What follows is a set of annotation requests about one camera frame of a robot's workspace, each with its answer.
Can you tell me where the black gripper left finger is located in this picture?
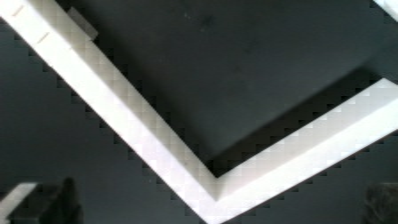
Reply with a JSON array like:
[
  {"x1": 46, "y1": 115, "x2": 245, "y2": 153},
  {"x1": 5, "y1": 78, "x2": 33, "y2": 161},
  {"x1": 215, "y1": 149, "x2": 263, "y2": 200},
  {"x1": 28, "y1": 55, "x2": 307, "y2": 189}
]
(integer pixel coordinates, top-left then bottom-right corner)
[{"x1": 37, "y1": 178, "x2": 83, "y2": 224}]

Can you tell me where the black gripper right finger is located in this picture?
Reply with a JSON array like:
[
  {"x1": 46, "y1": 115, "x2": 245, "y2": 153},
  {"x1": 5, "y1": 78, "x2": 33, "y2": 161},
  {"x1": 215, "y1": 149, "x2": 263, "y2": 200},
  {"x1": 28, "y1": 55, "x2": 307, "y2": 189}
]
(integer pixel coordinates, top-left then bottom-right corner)
[{"x1": 362, "y1": 183, "x2": 398, "y2": 224}]

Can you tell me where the small white tagged box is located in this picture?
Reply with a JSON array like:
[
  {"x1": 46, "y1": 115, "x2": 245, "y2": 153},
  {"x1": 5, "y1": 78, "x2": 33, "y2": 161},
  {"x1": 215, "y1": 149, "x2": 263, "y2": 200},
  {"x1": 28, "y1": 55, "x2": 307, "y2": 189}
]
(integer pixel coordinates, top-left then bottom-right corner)
[{"x1": 67, "y1": 8, "x2": 97, "y2": 40}]

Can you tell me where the white U-shaped fence frame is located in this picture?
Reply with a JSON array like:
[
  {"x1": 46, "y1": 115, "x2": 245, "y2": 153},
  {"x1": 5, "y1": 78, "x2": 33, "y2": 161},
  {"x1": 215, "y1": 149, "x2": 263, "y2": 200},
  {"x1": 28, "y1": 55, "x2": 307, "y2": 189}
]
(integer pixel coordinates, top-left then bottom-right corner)
[{"x1": 0, "y1": 0, "x2": 398, "y2": 224}]

